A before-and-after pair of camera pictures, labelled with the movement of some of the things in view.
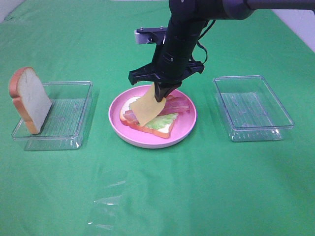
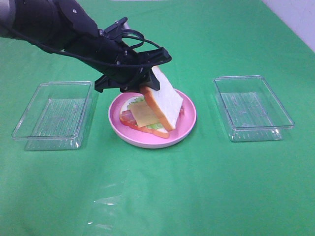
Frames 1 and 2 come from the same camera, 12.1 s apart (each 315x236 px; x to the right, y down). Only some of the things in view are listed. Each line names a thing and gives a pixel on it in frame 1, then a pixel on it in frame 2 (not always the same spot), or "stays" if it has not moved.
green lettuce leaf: [161, 121] to [156, 126]
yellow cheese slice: [146, 107] stays
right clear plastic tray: [252, 110] stays
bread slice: [164, 133] to [167, 102]
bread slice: [31, 100] to [166, 101]
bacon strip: [175, 105] to [182, 112]
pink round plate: [182, 128] stays
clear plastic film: [111, 187] stays
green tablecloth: [207, 185] stays
